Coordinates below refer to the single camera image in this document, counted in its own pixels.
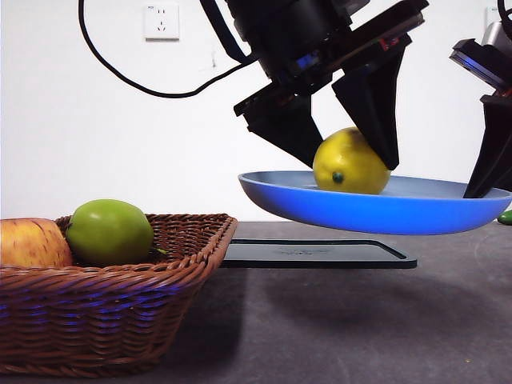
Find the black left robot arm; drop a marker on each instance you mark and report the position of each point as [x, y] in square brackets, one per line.
[280, 20]

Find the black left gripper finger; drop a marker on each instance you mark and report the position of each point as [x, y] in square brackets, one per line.
[284, 128]
[376, 104]

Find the brown woven wicker basket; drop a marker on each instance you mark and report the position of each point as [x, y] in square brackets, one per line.
[100, 312]

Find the black flat tray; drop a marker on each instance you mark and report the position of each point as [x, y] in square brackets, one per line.
[320, 254]

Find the blue round plate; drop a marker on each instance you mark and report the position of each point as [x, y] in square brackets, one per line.
[360, 212]

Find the red yellow apple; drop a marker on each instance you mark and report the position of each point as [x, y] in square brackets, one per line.
[32, 244]

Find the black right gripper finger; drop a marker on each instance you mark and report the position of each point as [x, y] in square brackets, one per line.
[496, 152]

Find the yellow lemon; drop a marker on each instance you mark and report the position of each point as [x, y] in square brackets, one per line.
[352, 168]

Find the white wall socket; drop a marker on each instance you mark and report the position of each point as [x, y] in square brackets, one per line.
[162, 22]
[491, 16]

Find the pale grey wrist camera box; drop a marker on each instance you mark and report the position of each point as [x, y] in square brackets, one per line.
[498, 38]

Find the green apple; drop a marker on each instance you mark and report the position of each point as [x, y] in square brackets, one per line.
[110, 232]

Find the dark green vegetable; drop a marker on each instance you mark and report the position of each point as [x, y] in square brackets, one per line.
[506, 217]

